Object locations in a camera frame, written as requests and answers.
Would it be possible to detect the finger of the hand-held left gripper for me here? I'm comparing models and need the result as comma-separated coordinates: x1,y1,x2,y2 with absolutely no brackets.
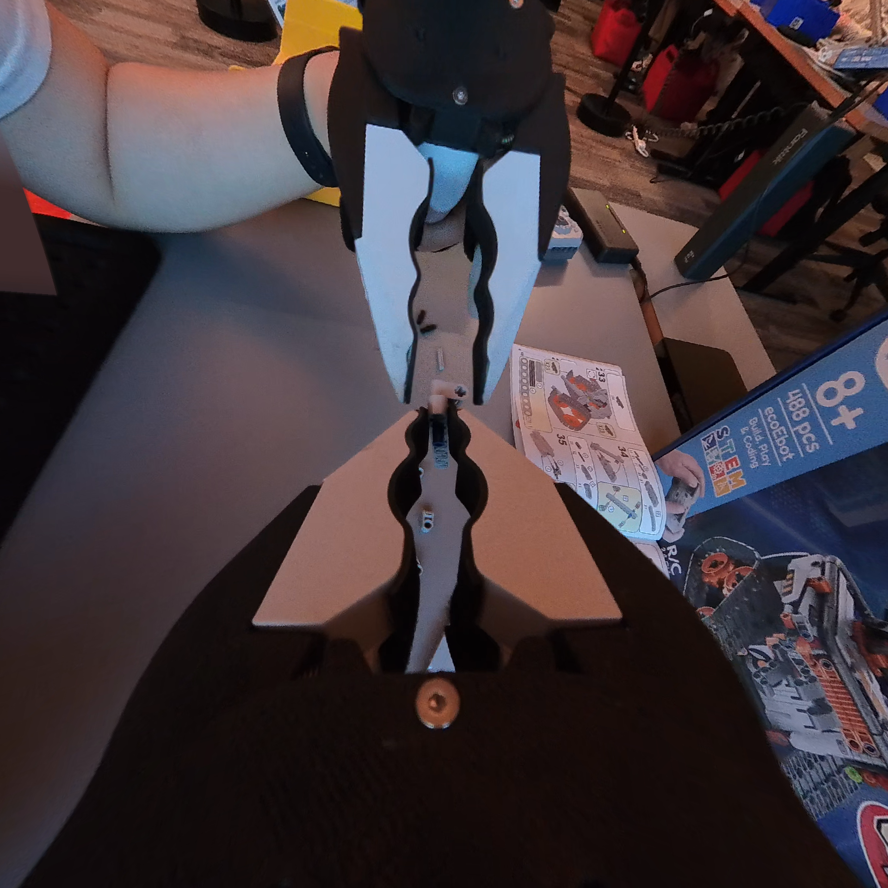
354,123,434,407
463,146,543,407

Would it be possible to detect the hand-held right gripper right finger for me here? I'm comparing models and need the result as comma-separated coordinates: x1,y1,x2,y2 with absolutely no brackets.
447,408,623,674

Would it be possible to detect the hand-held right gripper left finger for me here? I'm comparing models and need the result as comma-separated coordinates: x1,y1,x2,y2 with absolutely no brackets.
252,408,426,674

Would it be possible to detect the person's left forearm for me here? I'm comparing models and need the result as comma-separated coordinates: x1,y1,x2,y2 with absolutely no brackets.
0,7,341,233

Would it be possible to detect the grey desk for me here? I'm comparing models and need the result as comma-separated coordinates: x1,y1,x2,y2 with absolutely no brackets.
624,204,778,431
0,187,684,888

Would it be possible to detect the grey toy control hub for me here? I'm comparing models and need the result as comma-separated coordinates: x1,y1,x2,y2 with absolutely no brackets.
543,204,585,263

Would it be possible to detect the black power adapter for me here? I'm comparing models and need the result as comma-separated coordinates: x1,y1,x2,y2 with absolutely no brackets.
563,186,641,266

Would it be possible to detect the white instruction booklet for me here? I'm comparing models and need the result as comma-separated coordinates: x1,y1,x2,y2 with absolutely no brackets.
510,342,670,577

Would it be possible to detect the black wristband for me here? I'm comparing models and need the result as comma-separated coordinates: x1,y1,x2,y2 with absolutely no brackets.
276,47,341,190

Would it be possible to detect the yellow storage bin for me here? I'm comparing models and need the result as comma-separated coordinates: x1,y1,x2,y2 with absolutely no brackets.
229,0,365,208

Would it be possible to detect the black round stand base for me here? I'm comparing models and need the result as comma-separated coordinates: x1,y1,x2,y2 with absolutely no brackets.
577,92,634,138

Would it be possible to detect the red bag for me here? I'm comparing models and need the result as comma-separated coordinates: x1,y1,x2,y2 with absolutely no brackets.
590,0,642,67
718,166,816,237
641,45,722,124

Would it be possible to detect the dark monitor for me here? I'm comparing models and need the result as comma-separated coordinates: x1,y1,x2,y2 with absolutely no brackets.
674,100,861,282

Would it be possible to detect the blue robot kit box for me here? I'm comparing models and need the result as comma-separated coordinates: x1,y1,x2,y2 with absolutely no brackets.
652,315,888,888

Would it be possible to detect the wooden workbench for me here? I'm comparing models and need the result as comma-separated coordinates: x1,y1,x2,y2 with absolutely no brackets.
715,0,888,143

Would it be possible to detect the orange traffic cone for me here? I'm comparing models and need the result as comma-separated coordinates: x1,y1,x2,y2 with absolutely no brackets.
24,187,74,222

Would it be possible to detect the blue storage bin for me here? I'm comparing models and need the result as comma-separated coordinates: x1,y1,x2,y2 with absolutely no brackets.
756,0,844,39

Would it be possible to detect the black monitor cable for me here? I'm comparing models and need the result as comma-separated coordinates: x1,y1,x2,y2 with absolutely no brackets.
645,271,733,301

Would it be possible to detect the black coiled cable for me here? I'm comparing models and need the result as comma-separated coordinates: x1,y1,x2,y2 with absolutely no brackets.
648,104,813,150

